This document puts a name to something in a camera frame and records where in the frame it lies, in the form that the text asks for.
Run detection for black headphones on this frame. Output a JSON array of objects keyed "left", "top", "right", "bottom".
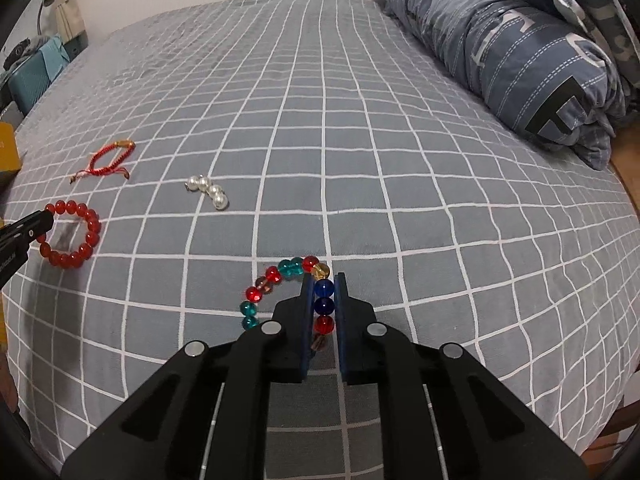
[{"left": 2, "top": 37, "right": 41, "bottom": 68}]

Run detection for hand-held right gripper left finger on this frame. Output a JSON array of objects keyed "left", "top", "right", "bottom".
[{"left": 60, "top": 272, "right": 316, "bottom": 480}]

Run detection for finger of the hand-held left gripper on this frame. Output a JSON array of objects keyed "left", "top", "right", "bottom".
[{"left": 0, "top": 210, "right": 55, "bottom": 248}]

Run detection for teal suitcase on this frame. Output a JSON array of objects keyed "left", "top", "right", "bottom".
[{"left": 7, "top": 35, "right": 73, "bottom": 117}]

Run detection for folded blue-grey printed quilt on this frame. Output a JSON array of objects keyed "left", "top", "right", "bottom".
[{"left": 371, "top": 0, "right": 629, "bottom": 171}]

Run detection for wooden headboard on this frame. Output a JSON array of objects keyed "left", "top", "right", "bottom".
[{"left": 605, "top": 120, "right": 640, "bottom": 201}]

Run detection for red cord bracelet gold tube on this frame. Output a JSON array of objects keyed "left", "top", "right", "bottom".
[{"left": 69, "top": 139, "right": 137, "bottom": 185}]

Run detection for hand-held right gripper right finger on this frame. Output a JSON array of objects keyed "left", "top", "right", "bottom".
[{"left": 334, "top": 272, "right": 591, "bottom": 480}]

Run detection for grey checked bed sheet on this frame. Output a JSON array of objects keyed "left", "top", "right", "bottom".
[{"left": 0, "top": 0, "right": 636, "bottom": 480}]

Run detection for white pearl string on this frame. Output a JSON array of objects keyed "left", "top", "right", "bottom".
[{"left": 185, "top": 173, "right": 231, "bottom": 212}]

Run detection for red bead bracelet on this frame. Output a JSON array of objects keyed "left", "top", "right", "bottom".
[{"left": 36, "top": 200, "right": 102, "bottom": 271}]

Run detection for multicolour glass bead bracelet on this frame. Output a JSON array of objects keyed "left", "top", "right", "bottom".
[{"left": 240, "top": 255, "right": 335, "bottom": 353}]

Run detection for blue and yellow cardboard box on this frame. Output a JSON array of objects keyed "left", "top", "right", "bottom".
[{"left": 0, "top": 121, "right": 24, "bottom": 191}]

